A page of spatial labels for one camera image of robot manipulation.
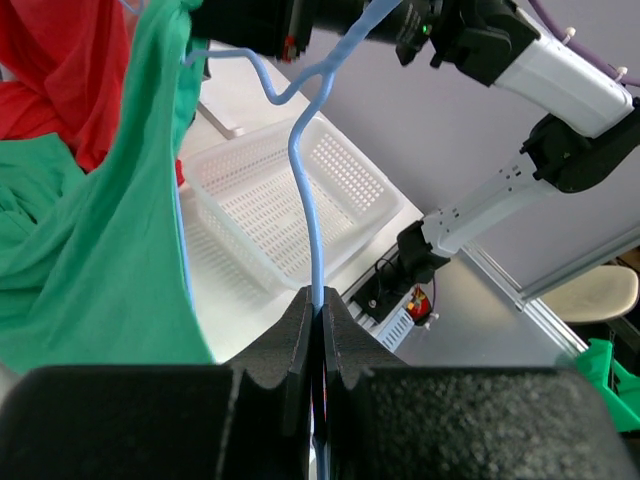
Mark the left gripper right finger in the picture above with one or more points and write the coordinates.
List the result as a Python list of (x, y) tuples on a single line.
[(351, 357)]

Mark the green plastic object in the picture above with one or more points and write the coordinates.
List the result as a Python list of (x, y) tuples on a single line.
[(618, 388)]

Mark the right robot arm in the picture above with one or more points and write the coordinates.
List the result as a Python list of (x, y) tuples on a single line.
[(520, 106)]

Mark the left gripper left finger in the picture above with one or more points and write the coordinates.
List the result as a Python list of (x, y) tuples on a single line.
[(274, 391)]

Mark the white clothes rack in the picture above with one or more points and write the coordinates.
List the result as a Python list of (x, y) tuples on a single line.
[(212, 107)]

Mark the green tank top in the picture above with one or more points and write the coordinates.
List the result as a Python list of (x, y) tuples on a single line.
[(92, 265)]

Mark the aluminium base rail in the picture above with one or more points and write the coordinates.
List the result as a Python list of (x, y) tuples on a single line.
[(488, 307)]

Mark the white slotted cable duct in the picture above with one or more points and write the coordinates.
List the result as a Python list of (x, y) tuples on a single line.
[(395, 330)]

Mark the beige chair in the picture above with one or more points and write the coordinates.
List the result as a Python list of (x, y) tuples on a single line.
[(602, 294)]

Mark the white plastic basket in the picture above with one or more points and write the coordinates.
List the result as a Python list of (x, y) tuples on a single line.
[(247, 199)]

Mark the red tank top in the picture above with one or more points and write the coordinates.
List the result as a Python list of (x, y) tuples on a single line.
[(68, 60)]

